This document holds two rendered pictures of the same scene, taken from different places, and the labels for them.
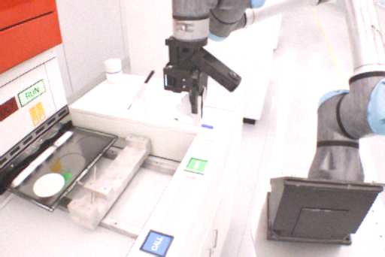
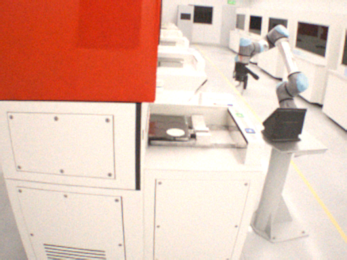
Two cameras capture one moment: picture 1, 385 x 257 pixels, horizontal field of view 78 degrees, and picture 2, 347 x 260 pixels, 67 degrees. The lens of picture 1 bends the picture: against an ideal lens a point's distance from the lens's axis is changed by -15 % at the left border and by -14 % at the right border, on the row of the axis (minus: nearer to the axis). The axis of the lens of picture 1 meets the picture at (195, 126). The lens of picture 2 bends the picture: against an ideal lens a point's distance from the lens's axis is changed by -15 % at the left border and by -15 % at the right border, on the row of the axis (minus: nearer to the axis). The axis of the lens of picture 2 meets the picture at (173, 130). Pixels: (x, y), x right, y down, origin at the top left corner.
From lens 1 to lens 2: 144 cm
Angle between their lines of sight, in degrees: 22
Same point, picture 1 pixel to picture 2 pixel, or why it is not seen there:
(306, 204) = (284, 120)
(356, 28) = (287, 59)
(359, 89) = (292, 78)
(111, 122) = (179, 108)
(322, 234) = (290, 135)
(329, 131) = (283, 95)
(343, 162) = (291, 104)
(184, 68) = (242, 72)
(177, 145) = (216, 116)
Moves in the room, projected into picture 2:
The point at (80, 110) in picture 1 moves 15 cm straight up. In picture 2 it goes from (158, 103) to (159, 82)
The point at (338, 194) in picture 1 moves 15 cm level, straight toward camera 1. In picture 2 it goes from (293, 114) to (294, 121)
